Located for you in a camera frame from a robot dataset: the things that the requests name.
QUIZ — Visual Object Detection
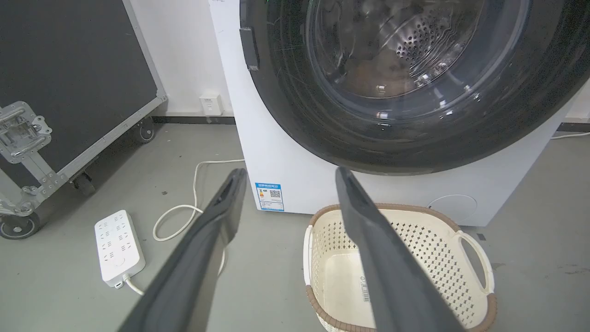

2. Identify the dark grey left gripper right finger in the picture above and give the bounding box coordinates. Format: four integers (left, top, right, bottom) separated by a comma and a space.
335, 167, 466, 332

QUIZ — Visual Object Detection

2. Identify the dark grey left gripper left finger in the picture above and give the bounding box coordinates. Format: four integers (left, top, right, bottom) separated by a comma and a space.
117, 168, 248, 332

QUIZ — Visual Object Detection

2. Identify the white washing machine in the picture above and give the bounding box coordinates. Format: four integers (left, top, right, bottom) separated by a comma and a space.
208, 0, 590, 227

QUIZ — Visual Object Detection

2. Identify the black round washing machine door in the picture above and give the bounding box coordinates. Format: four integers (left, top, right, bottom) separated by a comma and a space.
239, 0, 590, 176

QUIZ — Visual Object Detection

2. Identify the cream perforated laundry basket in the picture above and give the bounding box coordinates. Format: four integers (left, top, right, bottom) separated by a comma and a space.
303, 203, 498, 332

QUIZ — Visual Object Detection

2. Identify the white power strip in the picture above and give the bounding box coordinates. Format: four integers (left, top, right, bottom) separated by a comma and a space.
94, 210, 146, 289

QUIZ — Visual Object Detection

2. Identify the blue energy label sticker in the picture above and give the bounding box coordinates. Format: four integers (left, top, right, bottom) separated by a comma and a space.
255, 183, 284, 212

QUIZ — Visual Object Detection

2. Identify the black flight case with casters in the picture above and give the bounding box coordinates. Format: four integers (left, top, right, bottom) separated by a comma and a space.
0, 0, 168, 240

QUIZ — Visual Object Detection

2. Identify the white power cable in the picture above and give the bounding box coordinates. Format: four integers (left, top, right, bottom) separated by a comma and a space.
124, 159, 246, 296

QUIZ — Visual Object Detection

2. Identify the white wall socket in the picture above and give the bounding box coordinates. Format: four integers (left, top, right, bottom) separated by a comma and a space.
200, 94, 224, 116

